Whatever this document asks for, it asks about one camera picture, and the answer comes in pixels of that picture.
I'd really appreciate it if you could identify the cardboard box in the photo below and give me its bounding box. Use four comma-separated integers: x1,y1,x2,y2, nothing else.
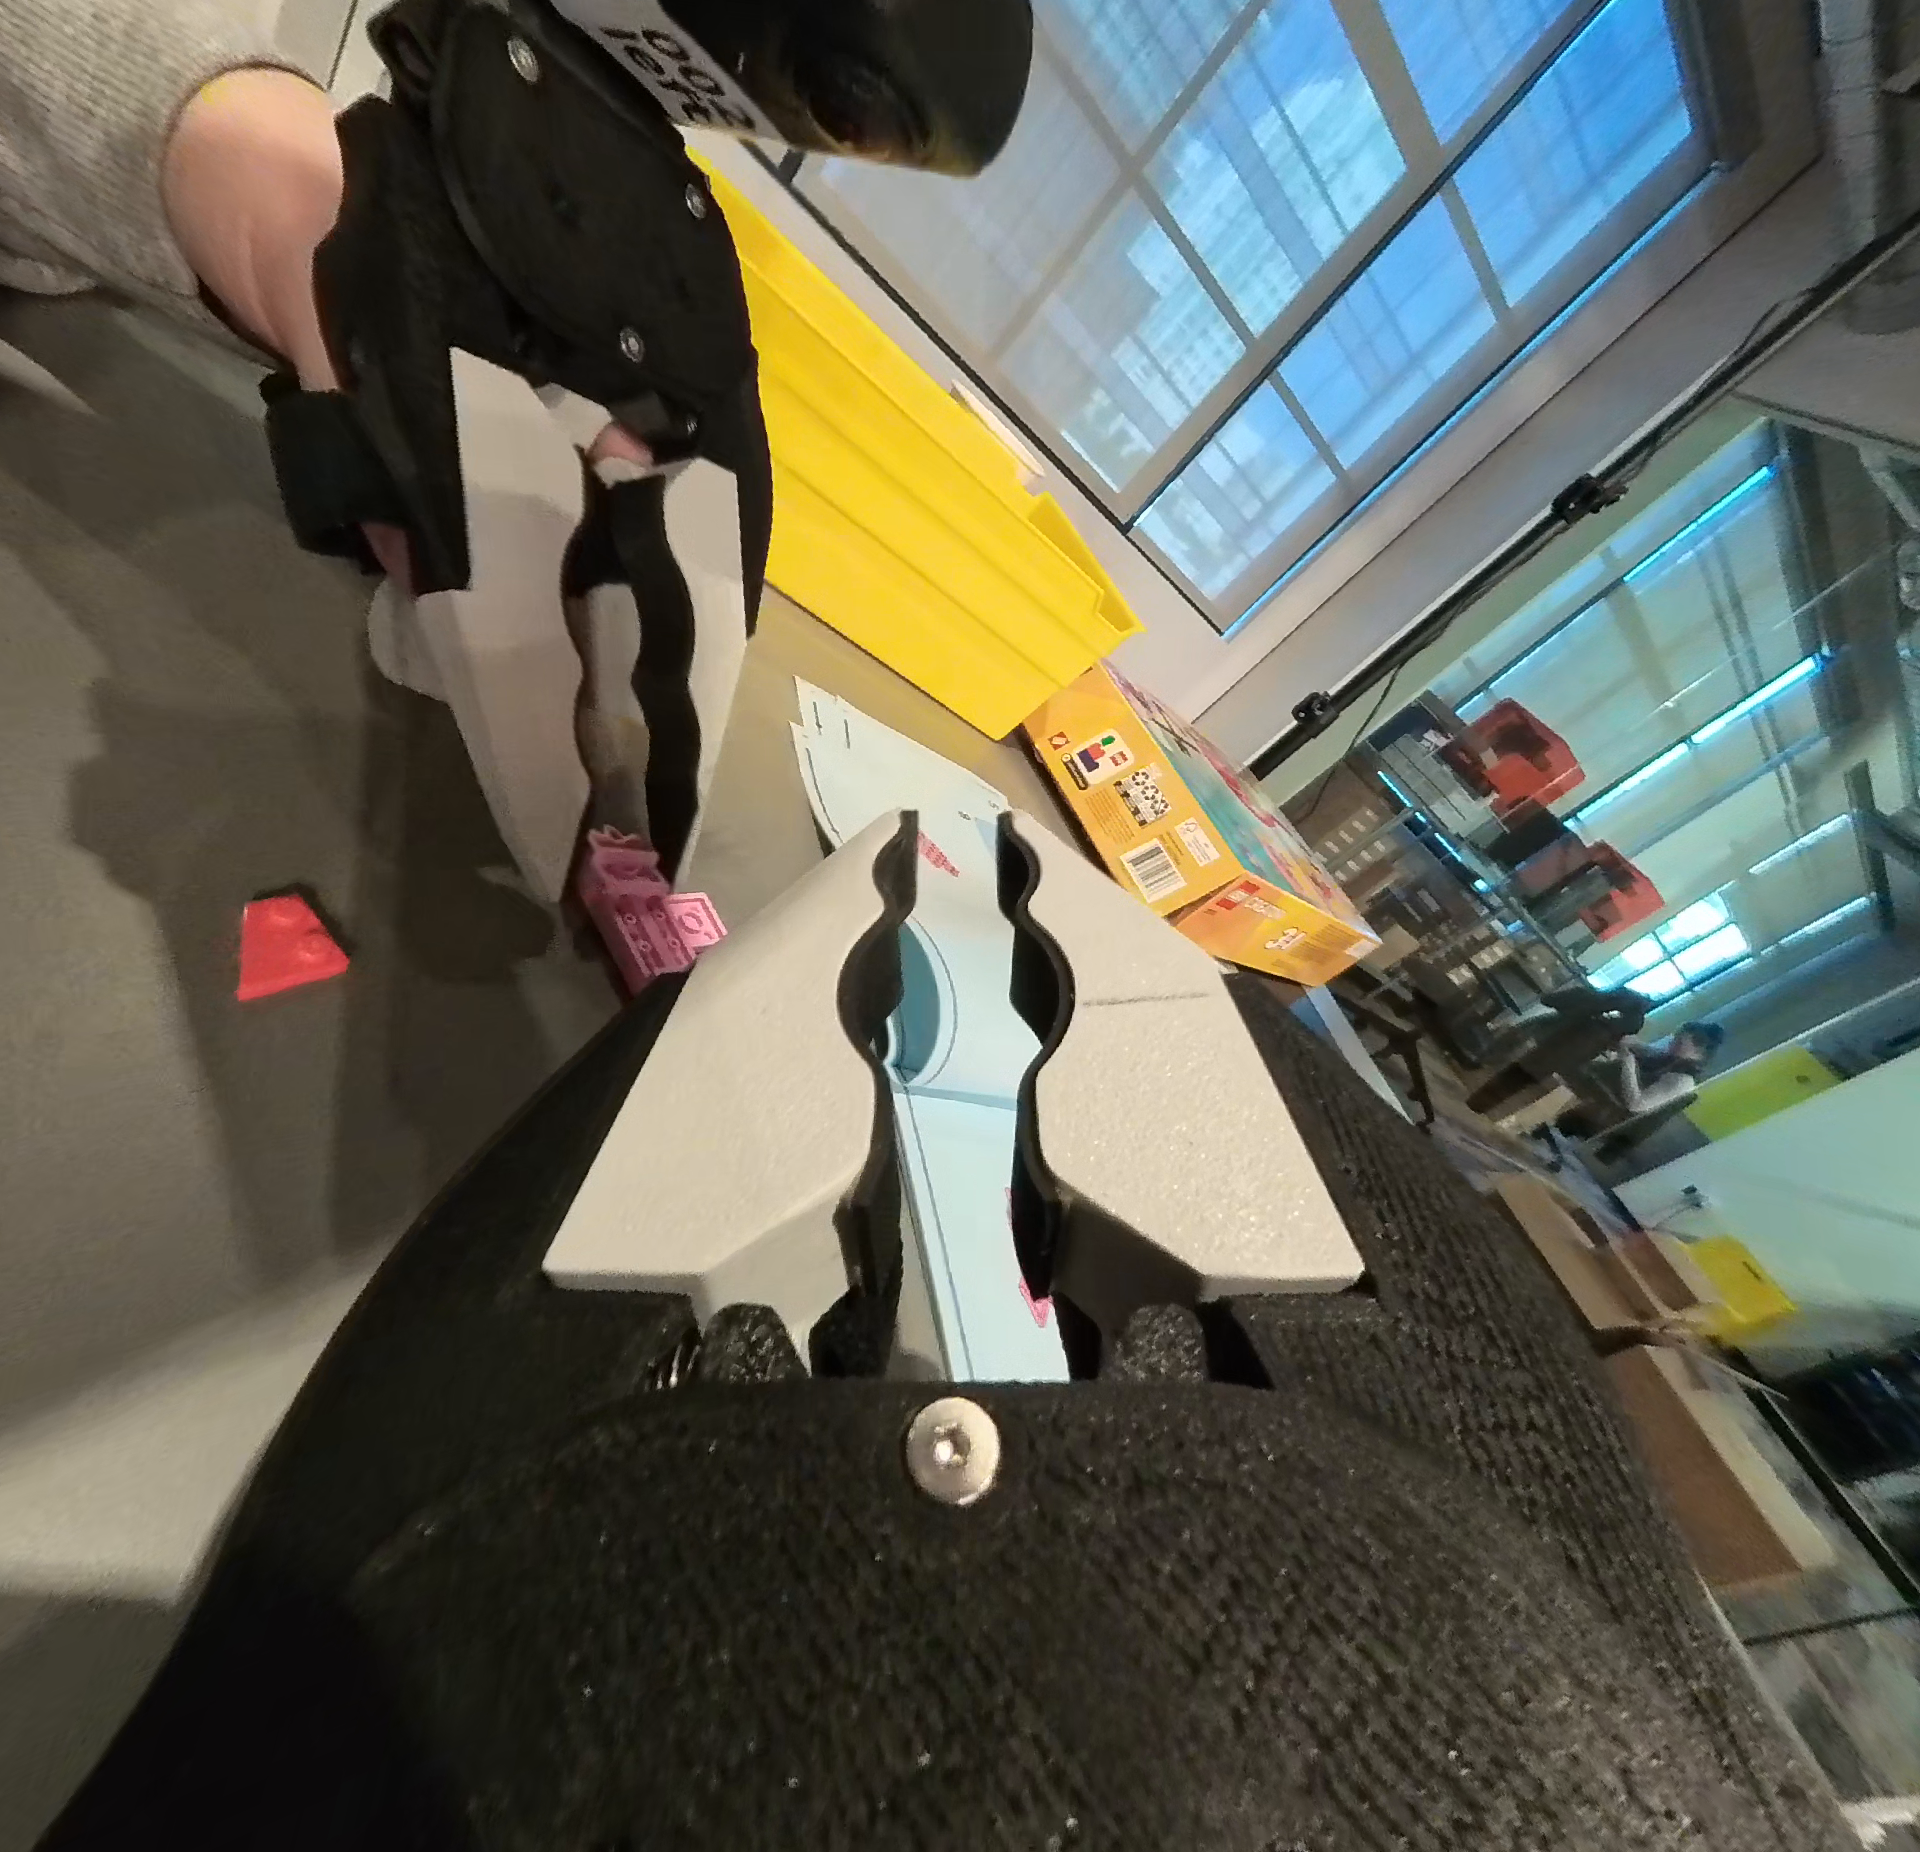
1502,1177,1847,1589

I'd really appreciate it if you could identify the person's left forearm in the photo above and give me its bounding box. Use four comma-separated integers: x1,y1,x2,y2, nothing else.
0,0,324,302

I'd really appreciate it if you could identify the yellow plastic bin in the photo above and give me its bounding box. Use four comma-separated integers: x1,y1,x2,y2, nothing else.
681,149,1150,740

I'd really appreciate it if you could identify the open instruction booklet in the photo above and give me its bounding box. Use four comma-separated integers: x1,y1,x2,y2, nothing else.
791,674,1086,1380

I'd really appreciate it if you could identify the red 3D printer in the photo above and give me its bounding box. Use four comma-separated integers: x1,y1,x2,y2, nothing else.
1439,698,1589,807
1531,840,1660,953

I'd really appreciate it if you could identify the large window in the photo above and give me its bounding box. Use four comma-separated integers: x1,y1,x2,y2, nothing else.
781,0,1824,639

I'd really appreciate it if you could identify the black tripod stand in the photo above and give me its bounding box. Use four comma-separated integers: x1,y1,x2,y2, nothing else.
1252,217,1920,779

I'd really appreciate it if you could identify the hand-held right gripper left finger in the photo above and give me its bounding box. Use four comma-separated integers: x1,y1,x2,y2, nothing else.
540,811,923,1370

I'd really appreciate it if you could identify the small yellow crate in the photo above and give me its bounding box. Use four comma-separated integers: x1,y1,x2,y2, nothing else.
1689,1235,1800,1344

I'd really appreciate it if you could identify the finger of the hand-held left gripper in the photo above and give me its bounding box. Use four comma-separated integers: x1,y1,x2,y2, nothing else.
560,466,754,868
364,343,606,908

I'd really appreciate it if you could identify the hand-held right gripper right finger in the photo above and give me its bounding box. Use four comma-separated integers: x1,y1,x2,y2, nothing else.
996,811,1371,1377

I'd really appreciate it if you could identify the pink plate brick assembly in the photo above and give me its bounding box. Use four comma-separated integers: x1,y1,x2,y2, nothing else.
585,826,727,994

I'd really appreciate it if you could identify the person's left hand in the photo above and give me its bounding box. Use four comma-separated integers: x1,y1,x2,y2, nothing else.
159,69,352,387

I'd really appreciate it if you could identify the red slope brick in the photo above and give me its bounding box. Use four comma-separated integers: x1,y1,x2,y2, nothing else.
236,892,354,1002

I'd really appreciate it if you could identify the orange toy brick box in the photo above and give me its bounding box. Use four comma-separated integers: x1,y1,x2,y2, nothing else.
1025,663,1382,984

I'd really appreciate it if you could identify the black office chair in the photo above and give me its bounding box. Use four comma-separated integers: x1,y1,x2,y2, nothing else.
1502,984,1642,1081

